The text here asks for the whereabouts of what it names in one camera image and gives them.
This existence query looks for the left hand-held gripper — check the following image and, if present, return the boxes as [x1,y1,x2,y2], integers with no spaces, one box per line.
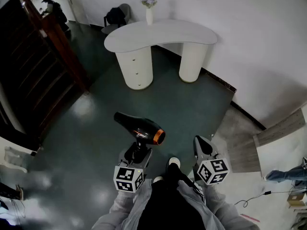
[113,147,153,193]

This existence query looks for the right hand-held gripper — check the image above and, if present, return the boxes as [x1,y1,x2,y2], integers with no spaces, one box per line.
[193,135,230,185]

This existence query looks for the black hair dryer orange ring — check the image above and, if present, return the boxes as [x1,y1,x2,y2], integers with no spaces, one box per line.
[113,111,166,158]

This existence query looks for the white kidney-shaped table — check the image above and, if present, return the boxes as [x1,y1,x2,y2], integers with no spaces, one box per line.
[104,19,218,91]

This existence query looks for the person's left forearm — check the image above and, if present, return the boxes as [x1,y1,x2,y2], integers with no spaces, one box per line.
[92,188,154,230]

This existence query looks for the person's right forearm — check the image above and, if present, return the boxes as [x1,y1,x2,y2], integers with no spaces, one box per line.
[177,180,261,230]

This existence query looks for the person's white right shoe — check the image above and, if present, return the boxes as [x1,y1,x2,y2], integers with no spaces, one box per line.
[167,157,181,169]

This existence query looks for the person's black trousers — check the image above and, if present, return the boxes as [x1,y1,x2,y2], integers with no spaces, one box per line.
[136,163,209,230]

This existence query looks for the pink stick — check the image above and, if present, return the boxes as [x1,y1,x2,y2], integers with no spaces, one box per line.
[240,213,261,223]

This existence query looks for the cardboard box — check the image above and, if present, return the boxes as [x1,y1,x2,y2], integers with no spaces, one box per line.
[286,192,307,209]

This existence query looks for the white carved furniture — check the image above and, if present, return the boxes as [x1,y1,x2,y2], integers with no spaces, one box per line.
[0,138,32,174]

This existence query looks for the dark wooden cabinet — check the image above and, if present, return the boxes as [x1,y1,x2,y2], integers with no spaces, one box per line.
[0,0,91,151]

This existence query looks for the white ribbed vase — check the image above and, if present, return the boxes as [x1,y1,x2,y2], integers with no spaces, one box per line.
[145,7,154,25]

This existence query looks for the black backpack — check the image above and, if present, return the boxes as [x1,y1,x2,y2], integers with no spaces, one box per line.
[106,7,127,26]

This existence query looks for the grey chair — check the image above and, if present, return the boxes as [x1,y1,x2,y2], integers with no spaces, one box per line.
[100,3,135,35]

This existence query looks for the purple flower bunch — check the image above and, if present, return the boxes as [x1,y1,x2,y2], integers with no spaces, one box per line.
[140,0,159,9]

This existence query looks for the white door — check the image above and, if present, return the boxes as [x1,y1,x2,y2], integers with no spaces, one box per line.
[62,0,90,25]

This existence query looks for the black cable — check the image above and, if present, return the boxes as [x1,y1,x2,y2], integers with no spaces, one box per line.
[234,188,299,208]

